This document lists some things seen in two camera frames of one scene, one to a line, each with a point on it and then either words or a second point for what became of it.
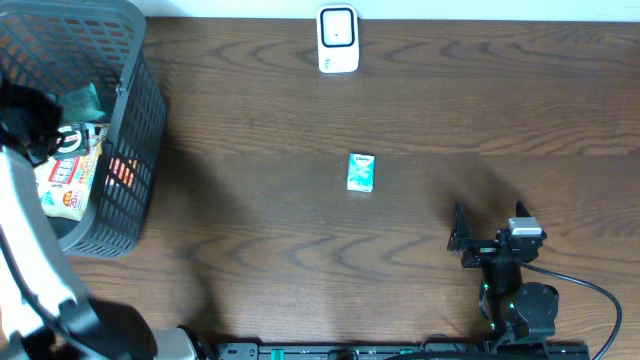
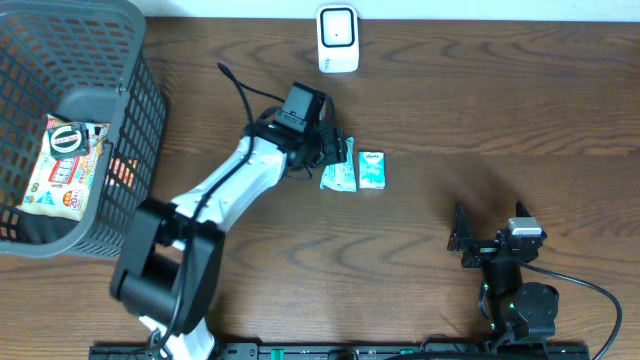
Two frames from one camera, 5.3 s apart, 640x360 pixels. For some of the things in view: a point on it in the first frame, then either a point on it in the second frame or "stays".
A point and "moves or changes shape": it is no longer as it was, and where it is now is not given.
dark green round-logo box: (76, 140) stays
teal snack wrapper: (80, 104) to (342, 176)
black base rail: (397, 351) stays
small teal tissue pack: (361, 172) moves or changes shape
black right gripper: (481, 250) stays
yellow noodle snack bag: (65, 183) stays
